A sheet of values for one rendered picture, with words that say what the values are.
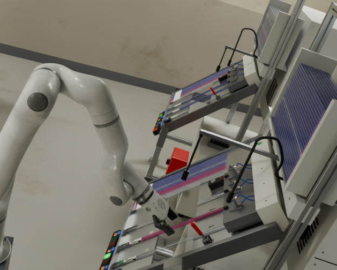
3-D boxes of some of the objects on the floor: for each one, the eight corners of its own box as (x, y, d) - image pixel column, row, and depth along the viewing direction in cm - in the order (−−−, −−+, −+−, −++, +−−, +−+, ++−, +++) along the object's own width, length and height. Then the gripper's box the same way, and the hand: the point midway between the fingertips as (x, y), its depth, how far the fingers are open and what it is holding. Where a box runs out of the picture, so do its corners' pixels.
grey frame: (70, 395, 191) (212, -17, 103) (113, 271, 260) (219, -38, 173) (182, 432, 192) (417, 54, 104) (195, 299, 261) (342, 5, 174)
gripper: (141, 186, 161) (169, 216, 166) (131, 213, 146) (162, 245, 150) (155, 177, 158) (183, 208, 163) (147, 203, 143) (178, 237, 147)
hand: (171, 224), depth 156 cm, fingers open, 8 cm apart
